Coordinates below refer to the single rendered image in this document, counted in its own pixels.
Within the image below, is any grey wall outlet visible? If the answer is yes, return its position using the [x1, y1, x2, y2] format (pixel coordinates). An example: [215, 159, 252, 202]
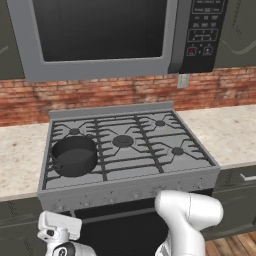
[176, 73, 191, 89]

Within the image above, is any dark green drawer front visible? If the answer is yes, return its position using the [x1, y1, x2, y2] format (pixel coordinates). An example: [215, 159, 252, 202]
[214, 164, 256, 193]

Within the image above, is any grey oven door handle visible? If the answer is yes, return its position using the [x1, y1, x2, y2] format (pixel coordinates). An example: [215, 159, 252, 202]
[73, 206, 158, 222]

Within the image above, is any dark grey cooking pot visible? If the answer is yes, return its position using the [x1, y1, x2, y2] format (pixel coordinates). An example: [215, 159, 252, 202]
[50, 135, 99, 179]

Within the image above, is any silver drawer handle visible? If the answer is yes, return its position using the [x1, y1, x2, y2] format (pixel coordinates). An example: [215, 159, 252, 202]
[239, 173, 256, 183]

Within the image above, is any grey microwave oven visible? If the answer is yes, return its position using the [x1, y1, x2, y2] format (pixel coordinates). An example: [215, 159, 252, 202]
[6, 0, 230, 83]

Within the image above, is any dark green wall cupboard door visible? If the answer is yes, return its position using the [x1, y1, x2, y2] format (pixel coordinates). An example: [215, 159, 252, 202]
[0, 0, 26, 81]
[213, 0, 256, 70]

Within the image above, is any black oven door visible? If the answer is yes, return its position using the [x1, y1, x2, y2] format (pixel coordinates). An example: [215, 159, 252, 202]
[68, 188, 214, 256]

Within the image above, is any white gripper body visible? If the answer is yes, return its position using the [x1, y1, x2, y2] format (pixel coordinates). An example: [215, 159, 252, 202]
[37, 210, 83, 241]

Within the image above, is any dark green base cupboard door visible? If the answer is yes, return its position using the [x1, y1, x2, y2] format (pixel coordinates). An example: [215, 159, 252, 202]
[0, 196, 73, 256]
[201, 188, 256, 241]

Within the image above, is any microwave door with dark window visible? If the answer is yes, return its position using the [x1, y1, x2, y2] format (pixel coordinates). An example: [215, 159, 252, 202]
[6, 0, 180, 83]

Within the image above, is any grey gas stove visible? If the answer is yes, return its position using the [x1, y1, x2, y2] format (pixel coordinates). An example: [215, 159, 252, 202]
[36, 101, 221, 256]

